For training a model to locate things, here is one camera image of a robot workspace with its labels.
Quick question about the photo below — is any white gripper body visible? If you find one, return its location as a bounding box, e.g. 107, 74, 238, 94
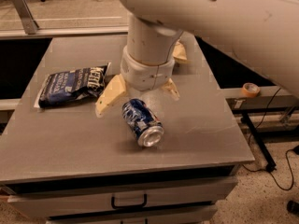
121, 48, 175, 91

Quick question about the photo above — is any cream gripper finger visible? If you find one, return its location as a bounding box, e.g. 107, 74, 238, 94
95, 74, 127, 118
161, 78, 180, 101

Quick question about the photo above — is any blue pepsi can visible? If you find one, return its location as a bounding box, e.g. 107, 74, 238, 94
122, 99, 164, 147

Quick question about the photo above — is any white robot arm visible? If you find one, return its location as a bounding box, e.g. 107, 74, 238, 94
95, 0, 299, 114

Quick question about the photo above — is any brown and cream chips bag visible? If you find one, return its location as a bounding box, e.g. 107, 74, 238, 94
173, 41, 188, 63

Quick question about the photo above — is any blue kettle chips bag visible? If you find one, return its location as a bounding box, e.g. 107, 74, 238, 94
35, 63, 110, 108

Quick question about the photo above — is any roll of masking tape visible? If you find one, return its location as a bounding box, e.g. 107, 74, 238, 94
241, 82, 260, 98

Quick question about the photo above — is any black table leg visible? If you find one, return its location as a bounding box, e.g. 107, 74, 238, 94
241, 112, 277, 173

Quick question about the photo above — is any lower grey drawer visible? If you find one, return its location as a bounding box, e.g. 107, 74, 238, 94
46, 205, 217, 224

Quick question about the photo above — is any grey drawer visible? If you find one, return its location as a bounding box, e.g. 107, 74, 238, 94
46, 205, 217, 224
8, 176, 237, 217

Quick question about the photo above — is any upper grey drawer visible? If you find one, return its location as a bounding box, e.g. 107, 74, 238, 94
8, 176, 237, 217

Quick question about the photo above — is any black object on floor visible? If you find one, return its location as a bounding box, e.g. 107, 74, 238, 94
287, 201, 299, 216

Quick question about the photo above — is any left metal railing bracket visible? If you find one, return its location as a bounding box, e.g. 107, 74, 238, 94
11, 0, 39, 35

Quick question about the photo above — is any black floor cable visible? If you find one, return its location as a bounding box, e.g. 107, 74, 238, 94
242, 87, 299, 192

